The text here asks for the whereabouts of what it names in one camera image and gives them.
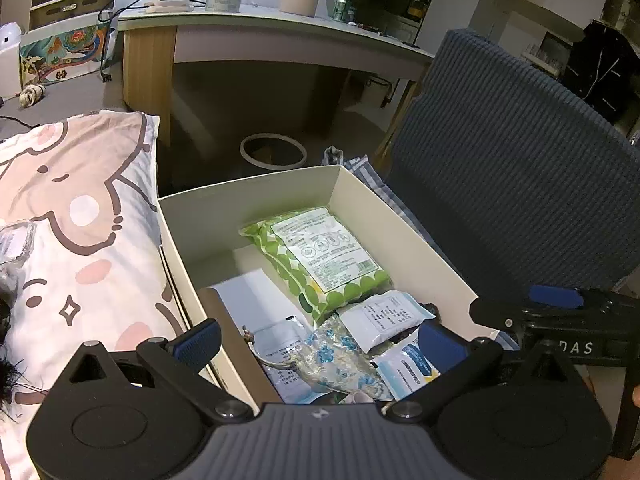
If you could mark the clear pouch with blue flowers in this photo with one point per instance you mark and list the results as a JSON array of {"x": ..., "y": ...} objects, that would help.
[{"x": 340, "y": 355}]

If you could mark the waste bin with white rim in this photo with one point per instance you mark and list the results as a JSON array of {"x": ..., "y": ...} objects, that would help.
[{"x": 272, "y": 136}]

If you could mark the black jacket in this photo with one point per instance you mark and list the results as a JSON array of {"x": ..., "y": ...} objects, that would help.
[{"x": 605, "y": 65}]

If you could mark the white text sachet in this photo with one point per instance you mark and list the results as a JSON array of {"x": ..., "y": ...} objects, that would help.
[
  {"x": 385, "y": 320},
  {"x": 280, "y": 340}
]

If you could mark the black feather accessory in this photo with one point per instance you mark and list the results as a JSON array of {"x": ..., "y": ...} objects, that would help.
[{"x": 6, "y": 382}]

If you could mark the green dotted wipes packet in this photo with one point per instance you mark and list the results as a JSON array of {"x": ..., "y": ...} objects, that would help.
[{"x": 320, "y": 255}]

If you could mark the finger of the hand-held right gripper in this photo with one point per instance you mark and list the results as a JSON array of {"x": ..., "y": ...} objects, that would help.
[
  {"x": 555, "y": 296},
  {"x": 495, "y": 312}
]

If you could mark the clear plastic package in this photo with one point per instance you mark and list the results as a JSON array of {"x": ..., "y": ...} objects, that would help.
[{"x": 15, "y": 242}]

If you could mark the pink cartoon printed blanket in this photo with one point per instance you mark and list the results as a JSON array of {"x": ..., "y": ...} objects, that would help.
[{"x": 90, "y": 270}]

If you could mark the white domed device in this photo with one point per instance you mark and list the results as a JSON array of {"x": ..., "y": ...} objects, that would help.
[{"x": 11, "y": 40}]

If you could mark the white bucket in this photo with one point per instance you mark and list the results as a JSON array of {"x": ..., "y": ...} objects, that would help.
[{"x": 376, "y": 91}]

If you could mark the colourful printed bag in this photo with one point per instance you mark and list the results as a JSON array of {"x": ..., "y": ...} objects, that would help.
[{"x": 65, "y": 52}]

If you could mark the white cardboard box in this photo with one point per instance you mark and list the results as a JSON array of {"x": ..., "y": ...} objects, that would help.
[{"x": 200, "y": 240}]

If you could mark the white and blue sachet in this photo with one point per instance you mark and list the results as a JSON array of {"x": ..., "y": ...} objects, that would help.
[{"x": 400, "y": 367}]

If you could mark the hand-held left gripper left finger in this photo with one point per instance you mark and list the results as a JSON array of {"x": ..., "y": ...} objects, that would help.
[{"x": 200, "y": 342}]

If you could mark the white paper sheet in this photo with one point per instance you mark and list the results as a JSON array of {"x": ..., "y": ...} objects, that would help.
[{"x": 255, "y": 295}]

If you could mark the green drink cans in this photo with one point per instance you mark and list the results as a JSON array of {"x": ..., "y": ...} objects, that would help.
[{"x": 345, "y": 10}]

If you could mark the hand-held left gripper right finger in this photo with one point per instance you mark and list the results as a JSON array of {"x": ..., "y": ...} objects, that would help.
[{"x": 442, "y": 342}]

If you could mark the white top desk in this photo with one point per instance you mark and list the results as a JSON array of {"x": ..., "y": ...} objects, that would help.
[{"x": 280, "y": 40}]

